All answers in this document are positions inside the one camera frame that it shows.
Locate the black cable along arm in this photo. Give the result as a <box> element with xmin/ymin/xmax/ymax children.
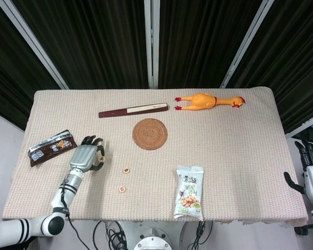
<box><xmin>59</xmin><ymin>170</ymin><xmax>93</xmax><ymax>250</ymax></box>

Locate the brown snack bag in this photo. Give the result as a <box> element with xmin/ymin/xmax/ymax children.
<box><xmin>28</xmin><ymin>129</ymin><xmax>78</xmax><ymax>168</ymax></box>

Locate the yellow rubber chicken toy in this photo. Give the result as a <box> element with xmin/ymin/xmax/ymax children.
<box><xmin>174</xmin><ymin>92</ymin><xmax>246</xmax><ymax>111</ymax></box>

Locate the beige woven tablecloth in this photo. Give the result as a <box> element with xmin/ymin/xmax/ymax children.
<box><xmin>2</xmin><ymin>87</ymin><xmax>309</xmax><ymax>226</ymax></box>

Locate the round woven rattan coaster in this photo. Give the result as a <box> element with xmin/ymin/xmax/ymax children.
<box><xmin>131</xmin><ymin>118</ymin><xmax>169</xmax><ymax>151</ymax></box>

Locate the white metal frame post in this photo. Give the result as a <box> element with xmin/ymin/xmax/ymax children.
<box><xmin>219</xmin><ymin>0</ymin><xmax>276</xmax><ymax>89</ymax></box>
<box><xmin>143</xmin><ymin>0</ymin><xmax>160</xmax><ymax>89</ymax></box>
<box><xmin>0</xmin><ymin>0</ymin><xmax>70</xmax><ymax>89</ymax></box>

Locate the grey robot torso base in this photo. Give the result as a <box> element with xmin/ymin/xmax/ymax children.
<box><xmin>116</xmin><ymin>220</ymin><xmax>191</xmax><ymax>250</ymax></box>

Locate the white green peanut snack bag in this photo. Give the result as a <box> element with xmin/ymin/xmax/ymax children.
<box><xmin>173</xmin><ymin>165</ymin><xmax>205</xmax><ymax>221</ymax></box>

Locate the dark red folded fan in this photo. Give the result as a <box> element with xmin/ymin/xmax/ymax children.
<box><xmin>98</xmin><ymin>102</ymin><xmax>171</xmax><ymax>119</ymax></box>

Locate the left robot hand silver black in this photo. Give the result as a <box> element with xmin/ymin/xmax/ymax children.
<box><xmin>69</xmin><ymin>135</ymin><xmax>107</xmax><ymax>174</ymax></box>

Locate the dark pleated curtain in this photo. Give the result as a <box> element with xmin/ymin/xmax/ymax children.
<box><xmin>158</xmin><ymin>0</ymin><xmax>267</xmax><ymax>89</ymax></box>
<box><xmin>0</xmin><ymin>0</ymin><xmax>62</xmax><ymax>131</ymax></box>
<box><xmin>11</xmin><ymin>0</ymin><xmax>149</xmax><ymax>89</ymax></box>
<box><xmin>226</xmin><ymin>0</ymin><xmax>313</xmax><ymax>135</ymax></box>

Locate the white metal frame rail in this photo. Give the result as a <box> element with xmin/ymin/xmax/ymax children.
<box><xmin>284</xmin><ymin>113</ymin><xmax>313</xmax><ymax>138</ymax></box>

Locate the black floor cable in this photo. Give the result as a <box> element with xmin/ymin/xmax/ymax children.
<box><xmin>93</xmin><ymin>220</ymin><xmax>128</xmax><ymax>250</ymax></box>
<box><xmin>195</xmin><ymin>220</ymin><xmax>213</xmax><ymax>250</ymax></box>

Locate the black office chair base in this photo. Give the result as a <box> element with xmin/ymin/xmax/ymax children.
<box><xmin>294</xmin><ymin>225</ymin><xmax>313</xmax><ymax>235</ymax></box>

